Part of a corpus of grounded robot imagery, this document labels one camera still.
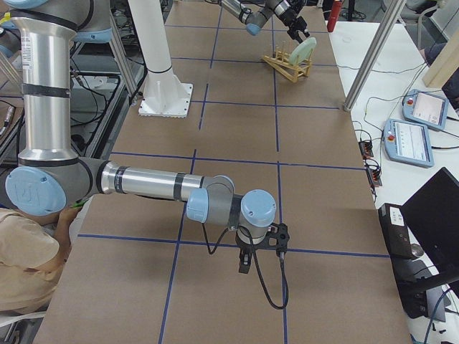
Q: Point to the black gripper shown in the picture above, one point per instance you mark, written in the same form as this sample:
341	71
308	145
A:
246	247
289	18

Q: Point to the light green plate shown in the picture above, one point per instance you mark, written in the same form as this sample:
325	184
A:
303	51

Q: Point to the wooden dish rack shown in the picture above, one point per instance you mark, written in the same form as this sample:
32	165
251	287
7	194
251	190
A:
279	62

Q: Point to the green handled reacher grabber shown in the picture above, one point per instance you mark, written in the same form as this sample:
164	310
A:
79	204

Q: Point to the person's bare hand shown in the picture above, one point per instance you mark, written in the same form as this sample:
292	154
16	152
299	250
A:
67	216

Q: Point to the red cylinder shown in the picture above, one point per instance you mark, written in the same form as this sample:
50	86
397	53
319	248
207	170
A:
334	15

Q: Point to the far blue teach pendant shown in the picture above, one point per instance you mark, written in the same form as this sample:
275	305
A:
425	108

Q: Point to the blue teach pendant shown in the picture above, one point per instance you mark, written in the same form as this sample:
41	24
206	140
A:
408	142
425	108

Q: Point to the near blue teach pendant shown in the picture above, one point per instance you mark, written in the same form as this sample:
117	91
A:
408	142

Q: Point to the black computer box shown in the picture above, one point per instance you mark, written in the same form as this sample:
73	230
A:
405	258

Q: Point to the black monitor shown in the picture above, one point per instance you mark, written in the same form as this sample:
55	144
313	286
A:
432	216

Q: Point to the person in beige clothes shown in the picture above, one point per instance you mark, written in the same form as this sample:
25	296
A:
33	255

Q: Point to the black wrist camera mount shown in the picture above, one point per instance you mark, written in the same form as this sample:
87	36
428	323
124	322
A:
278	237

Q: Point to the aluminium frame post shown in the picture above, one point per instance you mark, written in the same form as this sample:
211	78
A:
383	31

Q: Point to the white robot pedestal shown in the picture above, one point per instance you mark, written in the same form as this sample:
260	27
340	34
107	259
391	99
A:
163	94

